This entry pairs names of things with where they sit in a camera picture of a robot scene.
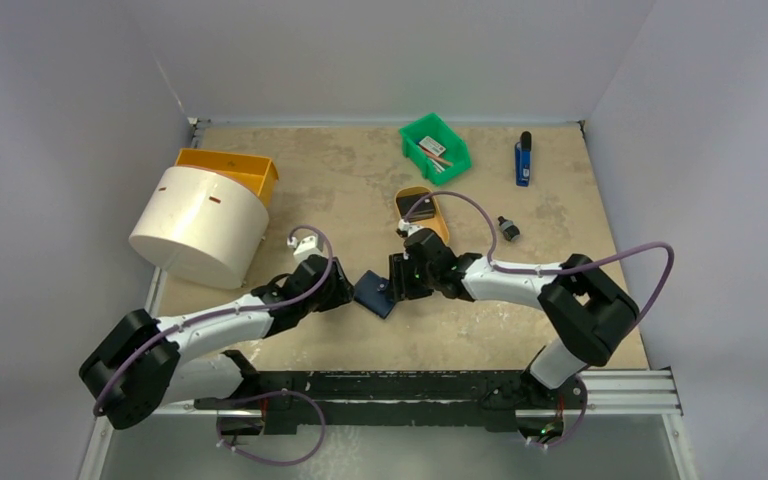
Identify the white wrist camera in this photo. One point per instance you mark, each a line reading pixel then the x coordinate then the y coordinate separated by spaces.
pixel 405 229
pixel 305 247

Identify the green plastic bin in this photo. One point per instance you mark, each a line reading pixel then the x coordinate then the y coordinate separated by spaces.
pixel 456 150

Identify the yellow wooden box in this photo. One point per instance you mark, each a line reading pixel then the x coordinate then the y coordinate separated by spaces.
pixel 257 173

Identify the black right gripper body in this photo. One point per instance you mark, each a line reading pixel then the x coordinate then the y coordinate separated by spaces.
pixel 397 277

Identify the white cylindrical container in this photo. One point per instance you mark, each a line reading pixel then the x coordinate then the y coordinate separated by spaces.
pixel 201 226

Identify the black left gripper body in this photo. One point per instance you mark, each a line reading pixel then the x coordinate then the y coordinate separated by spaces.
pixel 333 295

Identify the tan oval plastic tray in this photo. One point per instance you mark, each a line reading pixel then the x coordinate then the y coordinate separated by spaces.
pixel 437 223

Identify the blue stapler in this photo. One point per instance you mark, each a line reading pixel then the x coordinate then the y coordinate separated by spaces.
pixel 522 154

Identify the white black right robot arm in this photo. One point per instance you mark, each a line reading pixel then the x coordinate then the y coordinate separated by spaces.
pixel 589 312

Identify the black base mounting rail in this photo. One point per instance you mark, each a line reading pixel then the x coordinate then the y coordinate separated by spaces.
pixel 498 401

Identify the black VIP credit cards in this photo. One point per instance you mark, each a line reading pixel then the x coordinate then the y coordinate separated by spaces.
pixel 416 207

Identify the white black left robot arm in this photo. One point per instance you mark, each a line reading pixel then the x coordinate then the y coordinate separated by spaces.
pixel 147 362

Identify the items inside green bin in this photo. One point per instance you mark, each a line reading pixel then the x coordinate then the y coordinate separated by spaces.
pixel 434 151

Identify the blue leather card holder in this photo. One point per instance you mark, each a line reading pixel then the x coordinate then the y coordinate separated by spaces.
pixel 371 292

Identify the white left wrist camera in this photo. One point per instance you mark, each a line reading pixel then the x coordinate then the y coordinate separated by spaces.
pixel 305 247

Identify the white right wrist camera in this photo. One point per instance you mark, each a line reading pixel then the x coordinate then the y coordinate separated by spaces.
pixel 405 229

